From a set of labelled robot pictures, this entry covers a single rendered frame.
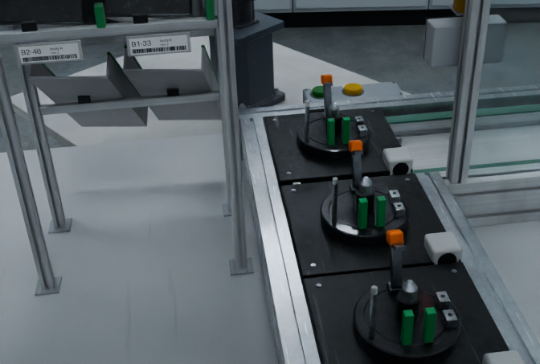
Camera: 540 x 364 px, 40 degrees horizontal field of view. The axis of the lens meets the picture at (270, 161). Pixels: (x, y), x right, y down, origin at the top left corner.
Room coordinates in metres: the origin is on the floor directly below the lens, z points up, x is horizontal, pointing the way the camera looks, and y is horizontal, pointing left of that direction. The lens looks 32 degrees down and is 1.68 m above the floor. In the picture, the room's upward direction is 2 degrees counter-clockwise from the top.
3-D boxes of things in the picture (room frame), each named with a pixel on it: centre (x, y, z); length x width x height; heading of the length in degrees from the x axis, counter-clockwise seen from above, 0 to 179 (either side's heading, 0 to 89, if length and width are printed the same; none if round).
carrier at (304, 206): (0.96, -0.15, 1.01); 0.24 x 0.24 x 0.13; 6
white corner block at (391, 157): (1.13, -0.23, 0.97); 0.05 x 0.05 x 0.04; 6
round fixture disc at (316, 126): (1.22, -0.12, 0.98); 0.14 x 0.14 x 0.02
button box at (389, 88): (1.44, -0.18, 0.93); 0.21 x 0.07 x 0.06; 96
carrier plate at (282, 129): (1.22, -0.12, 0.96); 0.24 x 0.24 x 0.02; 6
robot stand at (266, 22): (1.61, 0.06, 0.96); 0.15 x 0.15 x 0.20; 43
